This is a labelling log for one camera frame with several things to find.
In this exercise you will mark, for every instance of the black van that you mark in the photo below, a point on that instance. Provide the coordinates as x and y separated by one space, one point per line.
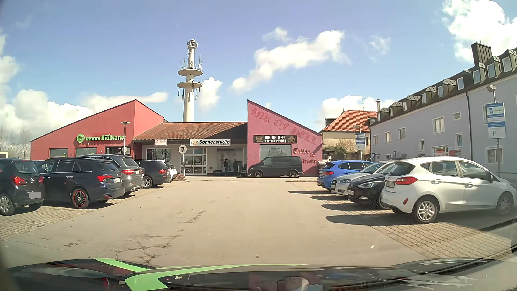
276 166

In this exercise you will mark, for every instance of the person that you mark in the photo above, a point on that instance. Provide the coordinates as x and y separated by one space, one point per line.
235 165
226 165

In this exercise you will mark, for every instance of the grey asphalt road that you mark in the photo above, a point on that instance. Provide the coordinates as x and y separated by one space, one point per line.
234 214

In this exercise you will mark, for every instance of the round parking sign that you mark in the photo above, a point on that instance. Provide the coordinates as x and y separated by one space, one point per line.
182 149

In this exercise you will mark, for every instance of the white telecom tower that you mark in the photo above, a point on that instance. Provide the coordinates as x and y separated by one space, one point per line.
188 89

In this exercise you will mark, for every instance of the house with orange roof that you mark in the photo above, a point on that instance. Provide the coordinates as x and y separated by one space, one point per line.
347 129

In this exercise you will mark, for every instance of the silver car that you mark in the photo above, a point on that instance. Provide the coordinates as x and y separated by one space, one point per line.
343 182

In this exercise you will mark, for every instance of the blue parking sign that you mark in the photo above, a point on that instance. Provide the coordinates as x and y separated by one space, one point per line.
360 140

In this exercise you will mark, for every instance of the dark grey car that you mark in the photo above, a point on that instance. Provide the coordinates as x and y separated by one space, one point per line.
155 171

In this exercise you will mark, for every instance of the black car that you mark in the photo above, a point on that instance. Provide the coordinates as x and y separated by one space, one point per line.
365 188

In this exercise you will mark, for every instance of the grey estate car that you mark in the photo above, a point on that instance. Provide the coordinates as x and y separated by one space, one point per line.
129 169

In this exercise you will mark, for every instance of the car's own bonnet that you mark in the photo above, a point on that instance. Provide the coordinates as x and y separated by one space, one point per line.
226 275

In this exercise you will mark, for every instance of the red shop building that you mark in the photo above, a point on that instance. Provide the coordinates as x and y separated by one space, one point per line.
109 121

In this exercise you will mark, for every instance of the dark blue estate car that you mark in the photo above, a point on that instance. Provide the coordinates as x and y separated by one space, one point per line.
80 178

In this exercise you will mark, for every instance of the white hatchback car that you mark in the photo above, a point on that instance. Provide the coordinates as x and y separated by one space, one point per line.
444 184

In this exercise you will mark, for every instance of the pale grey long building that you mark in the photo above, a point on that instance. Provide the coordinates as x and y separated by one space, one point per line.
448 121

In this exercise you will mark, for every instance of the cobbled parking strip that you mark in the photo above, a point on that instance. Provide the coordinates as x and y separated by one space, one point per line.
452 234
24 220

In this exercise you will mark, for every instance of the bare trees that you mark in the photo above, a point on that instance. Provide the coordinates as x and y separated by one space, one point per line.
18 143

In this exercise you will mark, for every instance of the dark hatchback car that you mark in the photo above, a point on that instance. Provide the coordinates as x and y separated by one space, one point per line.
18 182

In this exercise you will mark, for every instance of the lamp post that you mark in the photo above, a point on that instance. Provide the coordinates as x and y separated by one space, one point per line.
125 137

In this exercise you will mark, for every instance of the parking sign on lamp post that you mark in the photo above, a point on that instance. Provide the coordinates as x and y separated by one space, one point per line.
495 121

